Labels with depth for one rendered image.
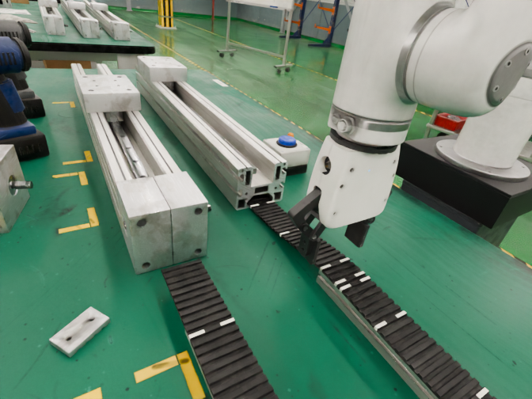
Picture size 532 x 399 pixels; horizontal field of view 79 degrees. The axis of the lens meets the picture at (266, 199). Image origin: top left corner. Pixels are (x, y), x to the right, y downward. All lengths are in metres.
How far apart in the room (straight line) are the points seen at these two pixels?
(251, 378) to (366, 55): 0.31
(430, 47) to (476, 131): 0.52
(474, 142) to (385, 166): 0.44
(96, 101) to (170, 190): 0.37
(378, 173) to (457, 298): 0.25
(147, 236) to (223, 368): 0.19
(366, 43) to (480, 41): 0.09
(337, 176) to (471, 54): 0.16
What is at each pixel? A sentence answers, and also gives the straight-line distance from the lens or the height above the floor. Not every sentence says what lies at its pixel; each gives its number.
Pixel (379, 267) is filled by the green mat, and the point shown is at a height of 0.78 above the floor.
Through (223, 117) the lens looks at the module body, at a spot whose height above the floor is 0.86.
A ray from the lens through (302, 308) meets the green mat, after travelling 0.44.
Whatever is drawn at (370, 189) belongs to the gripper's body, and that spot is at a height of 0.94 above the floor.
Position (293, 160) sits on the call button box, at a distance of 0.71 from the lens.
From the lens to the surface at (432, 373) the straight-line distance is 0.41.
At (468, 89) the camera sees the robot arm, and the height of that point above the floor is 1.07.
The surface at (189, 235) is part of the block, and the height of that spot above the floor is 0.83.
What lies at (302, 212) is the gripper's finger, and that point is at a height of 0.91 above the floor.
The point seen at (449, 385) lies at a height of 0.81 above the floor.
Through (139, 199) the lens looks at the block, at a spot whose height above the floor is 0.87.
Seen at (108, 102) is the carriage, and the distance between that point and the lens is 0.78.
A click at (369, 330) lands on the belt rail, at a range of 0.44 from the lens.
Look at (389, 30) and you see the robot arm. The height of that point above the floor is 1.10.
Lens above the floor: 1.11
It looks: 32 degrees down
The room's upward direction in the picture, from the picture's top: 8 degrees clockwise
